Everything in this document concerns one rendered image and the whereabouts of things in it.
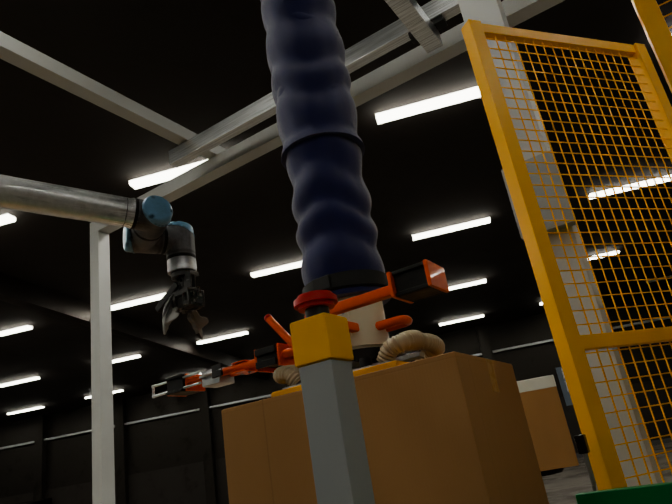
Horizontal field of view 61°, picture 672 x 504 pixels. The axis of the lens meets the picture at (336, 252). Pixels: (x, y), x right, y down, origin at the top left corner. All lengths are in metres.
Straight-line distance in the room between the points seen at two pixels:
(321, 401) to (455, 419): 0.35
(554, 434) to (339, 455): 2.11
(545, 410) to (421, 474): 1.77
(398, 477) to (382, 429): 0.09
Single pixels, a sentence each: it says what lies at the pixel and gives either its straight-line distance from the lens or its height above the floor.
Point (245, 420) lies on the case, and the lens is 1.39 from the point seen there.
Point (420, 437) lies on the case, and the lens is 1.16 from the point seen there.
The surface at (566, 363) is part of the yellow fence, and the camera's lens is 1.68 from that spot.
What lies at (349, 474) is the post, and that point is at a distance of 0.84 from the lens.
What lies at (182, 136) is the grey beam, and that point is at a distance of 4.46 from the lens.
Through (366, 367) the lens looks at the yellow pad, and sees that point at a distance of 1.27.
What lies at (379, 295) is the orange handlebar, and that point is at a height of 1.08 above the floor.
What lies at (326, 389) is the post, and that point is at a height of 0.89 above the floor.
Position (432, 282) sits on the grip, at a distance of 1.04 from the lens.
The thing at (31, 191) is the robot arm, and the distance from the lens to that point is 1.68.
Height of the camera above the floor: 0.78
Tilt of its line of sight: 20 degrees up
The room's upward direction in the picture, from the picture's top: 10 degrees counter-clockwise
